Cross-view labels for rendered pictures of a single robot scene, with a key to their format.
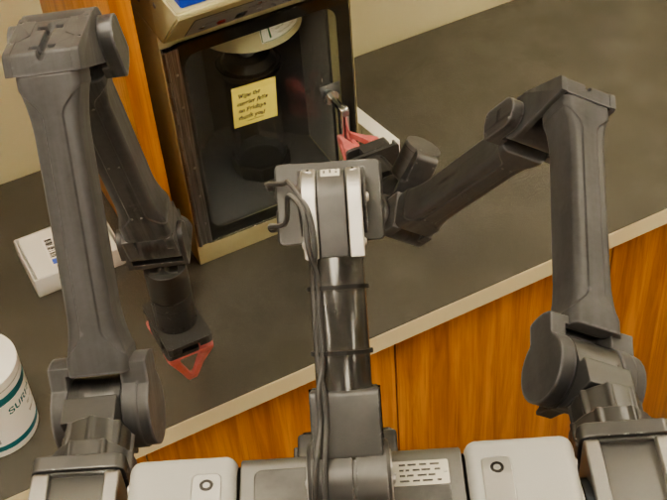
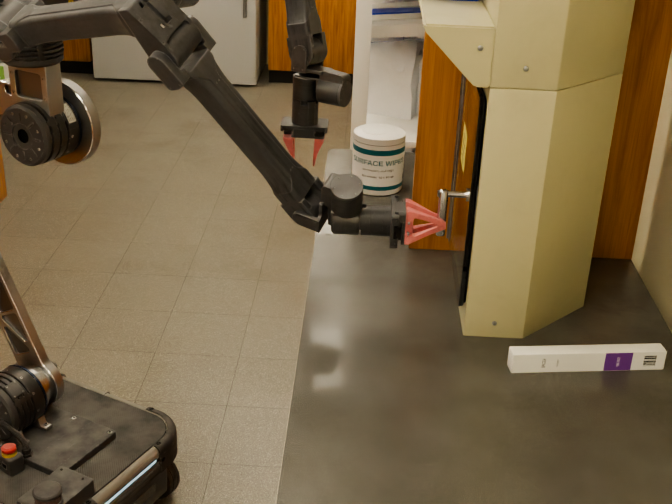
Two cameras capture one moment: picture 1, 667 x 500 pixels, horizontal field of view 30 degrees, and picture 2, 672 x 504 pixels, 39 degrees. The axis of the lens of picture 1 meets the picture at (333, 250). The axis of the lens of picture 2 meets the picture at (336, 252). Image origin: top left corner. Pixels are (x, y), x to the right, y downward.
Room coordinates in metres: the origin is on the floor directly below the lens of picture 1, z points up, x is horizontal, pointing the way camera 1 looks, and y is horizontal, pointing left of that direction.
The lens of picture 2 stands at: (2.09, -1.53, 1.83)
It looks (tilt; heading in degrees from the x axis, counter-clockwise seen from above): 26 degrees down; 116
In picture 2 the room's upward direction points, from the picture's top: 2 degrees clockwise
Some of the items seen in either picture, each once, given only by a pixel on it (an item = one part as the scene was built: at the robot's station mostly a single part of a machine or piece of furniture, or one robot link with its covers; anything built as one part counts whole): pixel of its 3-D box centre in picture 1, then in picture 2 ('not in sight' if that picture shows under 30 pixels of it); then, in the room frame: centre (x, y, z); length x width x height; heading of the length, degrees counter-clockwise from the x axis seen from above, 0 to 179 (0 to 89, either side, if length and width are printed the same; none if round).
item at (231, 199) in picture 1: (271, 122); (464, 178); (1.58, 0.08, 1.19); 0.30 x 0.01 x 0.40; 114
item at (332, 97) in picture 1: (339, 122); (451, 211); (1.60, -0.03, 1.17); 0.05 x 0.03 x 0.10; 24
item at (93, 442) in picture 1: (93, 470); not in sight; (0.72, 0.25, 1.45); 0.09 x 0.08 x 0.12; 88
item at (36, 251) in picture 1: (69, 251); not in sight; (1.56, 0.46, 0.96); 0.16 x 0.12 x 0.04; 115
